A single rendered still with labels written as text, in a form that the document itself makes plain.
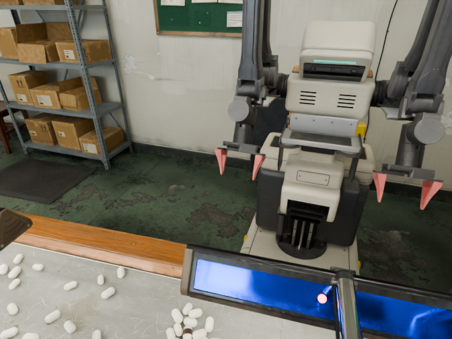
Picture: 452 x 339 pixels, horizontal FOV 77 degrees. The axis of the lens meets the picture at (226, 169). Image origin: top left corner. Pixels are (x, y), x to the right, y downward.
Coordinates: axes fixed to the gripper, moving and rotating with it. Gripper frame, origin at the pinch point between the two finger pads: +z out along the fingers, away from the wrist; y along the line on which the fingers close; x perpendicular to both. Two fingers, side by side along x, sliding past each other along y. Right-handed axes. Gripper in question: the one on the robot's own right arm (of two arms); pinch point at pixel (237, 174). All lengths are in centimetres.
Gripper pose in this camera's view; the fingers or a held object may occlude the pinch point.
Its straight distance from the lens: 84.4
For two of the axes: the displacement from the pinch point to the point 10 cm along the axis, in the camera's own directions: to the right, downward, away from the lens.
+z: -1.4, 9.9, 0.7
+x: 2.9, -0.3, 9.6
